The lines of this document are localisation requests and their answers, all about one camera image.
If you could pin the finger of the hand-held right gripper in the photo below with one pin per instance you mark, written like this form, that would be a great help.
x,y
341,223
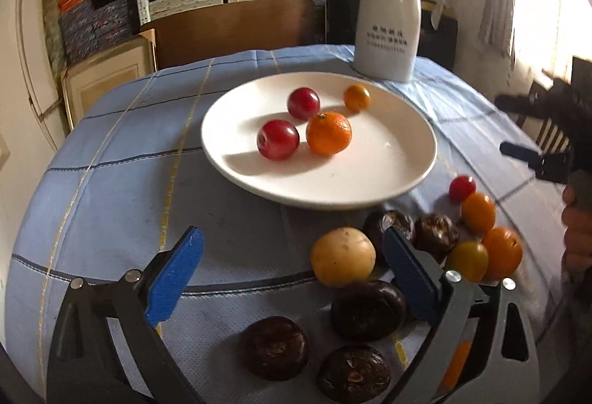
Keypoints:
x,y
511,102
513,149

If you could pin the person's right hand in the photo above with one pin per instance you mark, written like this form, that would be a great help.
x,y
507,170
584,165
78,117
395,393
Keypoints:
x,y
578,237

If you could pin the brown wooden board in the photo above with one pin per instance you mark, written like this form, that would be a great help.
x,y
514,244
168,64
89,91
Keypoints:
x,y
236,27

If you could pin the green patterned panel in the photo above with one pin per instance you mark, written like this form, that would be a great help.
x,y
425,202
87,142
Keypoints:
x,y
51,25

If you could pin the red cherry tomato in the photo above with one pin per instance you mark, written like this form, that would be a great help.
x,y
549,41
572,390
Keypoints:
x,y
461,188

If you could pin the red plum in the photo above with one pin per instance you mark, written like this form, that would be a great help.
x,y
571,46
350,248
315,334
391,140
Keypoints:
x,y
303,103
277,139

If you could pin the large orange mandarin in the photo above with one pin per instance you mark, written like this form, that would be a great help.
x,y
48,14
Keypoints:
x,y
455,362

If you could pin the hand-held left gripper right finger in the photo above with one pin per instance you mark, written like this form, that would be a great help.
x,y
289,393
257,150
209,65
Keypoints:
x,y
409,274

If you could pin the blue checked tablecloth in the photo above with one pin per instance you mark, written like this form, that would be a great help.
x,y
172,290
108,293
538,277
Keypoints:
x,y
138,154

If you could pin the pale picture frame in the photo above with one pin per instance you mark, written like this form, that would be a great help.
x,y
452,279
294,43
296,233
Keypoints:
x,y
111,75

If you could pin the yellow asian pear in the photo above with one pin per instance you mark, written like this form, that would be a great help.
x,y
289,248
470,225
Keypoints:
x,y
342,256

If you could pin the white plate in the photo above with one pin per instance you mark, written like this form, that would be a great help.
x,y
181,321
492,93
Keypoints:
x,y
370,172

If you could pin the white thermos jug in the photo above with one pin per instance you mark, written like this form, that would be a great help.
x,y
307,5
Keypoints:
x,y
388,25

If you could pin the dark water chestnut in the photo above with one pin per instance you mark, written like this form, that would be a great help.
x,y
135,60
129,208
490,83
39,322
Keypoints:
x,y
276,347
377,223
367,309
354,374
435,235

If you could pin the dark wooden chair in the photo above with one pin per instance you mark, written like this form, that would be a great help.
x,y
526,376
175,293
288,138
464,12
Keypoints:
x,y
552,133

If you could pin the small orange tangerine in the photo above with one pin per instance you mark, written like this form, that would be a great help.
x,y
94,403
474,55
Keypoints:
x,y
502,251
478,212
356,98

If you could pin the yellow orange tangerine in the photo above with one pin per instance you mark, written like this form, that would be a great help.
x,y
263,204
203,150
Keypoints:
x,y
468,260

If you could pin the stack of patterned boxes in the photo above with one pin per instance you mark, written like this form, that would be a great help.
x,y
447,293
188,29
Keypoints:
x,y
92,25

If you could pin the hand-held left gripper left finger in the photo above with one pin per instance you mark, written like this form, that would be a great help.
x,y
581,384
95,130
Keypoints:
x,y
175,274

